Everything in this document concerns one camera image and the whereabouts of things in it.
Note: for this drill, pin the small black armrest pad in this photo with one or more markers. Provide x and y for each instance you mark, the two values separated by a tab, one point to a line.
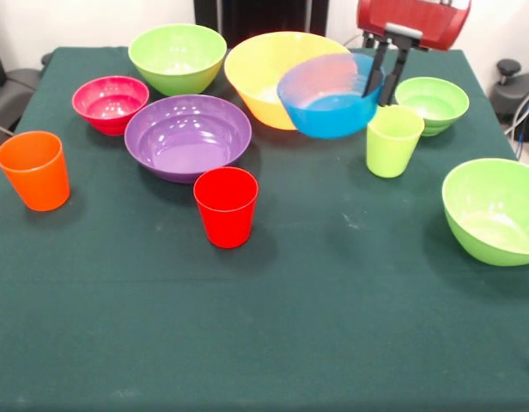
46	58

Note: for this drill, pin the yellow-green cup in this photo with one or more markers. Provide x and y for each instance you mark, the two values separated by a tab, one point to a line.
389	154

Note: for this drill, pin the black knobbed stand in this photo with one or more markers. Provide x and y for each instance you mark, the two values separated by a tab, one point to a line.
509	68

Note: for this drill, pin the red cup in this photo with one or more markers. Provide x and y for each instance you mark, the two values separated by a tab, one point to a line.
226	223

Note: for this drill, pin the purple bowl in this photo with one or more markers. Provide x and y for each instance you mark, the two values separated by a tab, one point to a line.
183	137

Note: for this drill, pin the pink bowl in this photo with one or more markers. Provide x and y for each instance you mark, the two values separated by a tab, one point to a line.
110	122

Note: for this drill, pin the small green bowl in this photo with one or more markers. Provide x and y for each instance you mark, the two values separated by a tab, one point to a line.
436	103

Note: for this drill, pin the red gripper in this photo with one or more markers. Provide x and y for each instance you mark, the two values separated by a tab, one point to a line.
419	17

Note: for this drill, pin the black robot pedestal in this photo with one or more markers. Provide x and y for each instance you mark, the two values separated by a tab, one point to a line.
256	17

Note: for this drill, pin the large light green bowl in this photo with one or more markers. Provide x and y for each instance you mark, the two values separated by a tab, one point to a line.
174	51
483	240

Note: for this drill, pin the black power plug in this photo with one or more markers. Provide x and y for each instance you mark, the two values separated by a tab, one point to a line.
368	40

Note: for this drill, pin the orange cup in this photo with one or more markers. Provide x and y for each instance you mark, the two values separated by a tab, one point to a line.
37	184

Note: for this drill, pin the blue bowl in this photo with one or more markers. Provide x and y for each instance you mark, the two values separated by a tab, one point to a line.
329	120

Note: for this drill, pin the grey chair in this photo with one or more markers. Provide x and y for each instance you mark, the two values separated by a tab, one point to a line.
9	98

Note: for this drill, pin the dark green tablecloth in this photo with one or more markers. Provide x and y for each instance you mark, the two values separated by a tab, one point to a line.
264	322

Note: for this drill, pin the large yellow bowl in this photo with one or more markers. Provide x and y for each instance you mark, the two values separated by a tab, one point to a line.
256	73

